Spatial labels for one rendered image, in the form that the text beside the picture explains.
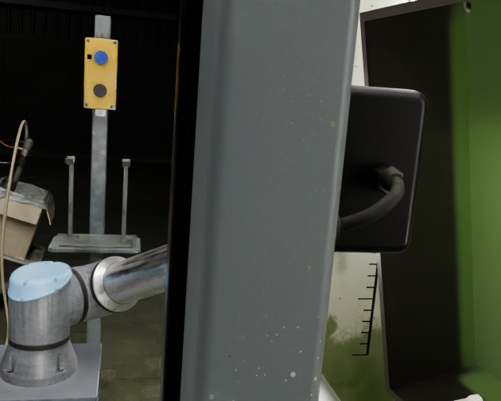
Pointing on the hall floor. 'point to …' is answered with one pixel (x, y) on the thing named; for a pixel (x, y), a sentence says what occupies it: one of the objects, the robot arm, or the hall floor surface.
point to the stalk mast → (98, 184)
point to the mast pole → (266, 196)
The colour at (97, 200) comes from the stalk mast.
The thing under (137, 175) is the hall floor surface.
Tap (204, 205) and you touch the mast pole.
